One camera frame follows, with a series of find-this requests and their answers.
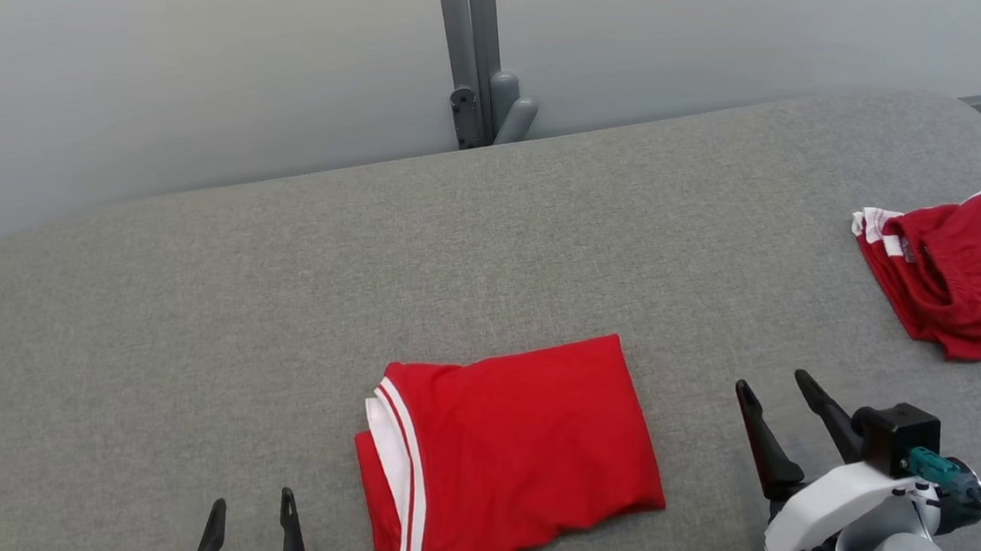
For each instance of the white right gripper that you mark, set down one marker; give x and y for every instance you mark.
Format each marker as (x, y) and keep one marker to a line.
(840, 511)

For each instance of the red jersey with white hem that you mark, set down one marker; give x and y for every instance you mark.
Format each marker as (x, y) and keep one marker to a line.
(524, 450)

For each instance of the grey fabric upholstered surface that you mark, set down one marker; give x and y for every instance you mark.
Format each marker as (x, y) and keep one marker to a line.
(282, 329)

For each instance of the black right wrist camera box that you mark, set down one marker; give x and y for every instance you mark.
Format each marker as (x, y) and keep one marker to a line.
(900, 435)

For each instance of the teal right camera connector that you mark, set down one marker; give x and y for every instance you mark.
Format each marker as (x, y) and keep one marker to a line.
(929, 463)

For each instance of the dark perforated post bracket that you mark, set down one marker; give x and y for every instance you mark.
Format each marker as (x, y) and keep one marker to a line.
(465, 118)

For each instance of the grey vertical metal post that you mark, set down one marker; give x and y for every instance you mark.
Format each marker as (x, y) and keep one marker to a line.
(468, 20)

